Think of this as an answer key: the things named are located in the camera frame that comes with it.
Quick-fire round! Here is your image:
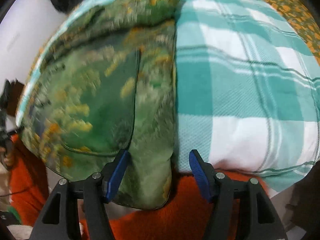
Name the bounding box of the teal white plaid blanket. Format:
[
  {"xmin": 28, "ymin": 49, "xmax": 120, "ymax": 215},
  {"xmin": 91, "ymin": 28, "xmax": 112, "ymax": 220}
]
[{"xmin": 16, "ymin": 0, "xmax": 319, "ymax": 196}]

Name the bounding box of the orange floral green bedspread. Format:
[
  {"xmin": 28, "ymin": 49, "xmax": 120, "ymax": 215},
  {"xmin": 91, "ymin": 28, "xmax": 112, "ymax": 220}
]
[{"xmin": 263, "ymin": 0, "xmax": 319, "ymax": 62}]

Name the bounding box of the orange red fleece garment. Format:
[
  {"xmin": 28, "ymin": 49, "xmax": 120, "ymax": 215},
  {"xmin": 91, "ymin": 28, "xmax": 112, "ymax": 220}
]
[{"xmin": 8, "ymin": 133, "xmax": 270, "ymax": 240}]

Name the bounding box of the green landscape print jacket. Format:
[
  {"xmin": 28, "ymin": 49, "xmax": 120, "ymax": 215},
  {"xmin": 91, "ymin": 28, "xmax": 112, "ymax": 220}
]
[{"xmin": 20, "ymin": 0, "xmax": 180, "ymax": 210}]

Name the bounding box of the dark brown wooden drawer cabinet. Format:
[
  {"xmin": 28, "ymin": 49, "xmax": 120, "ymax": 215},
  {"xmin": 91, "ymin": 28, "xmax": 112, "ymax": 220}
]
[{"xmin": 7, "ymin": 80, "xmax": 24, "ymax": 117}]

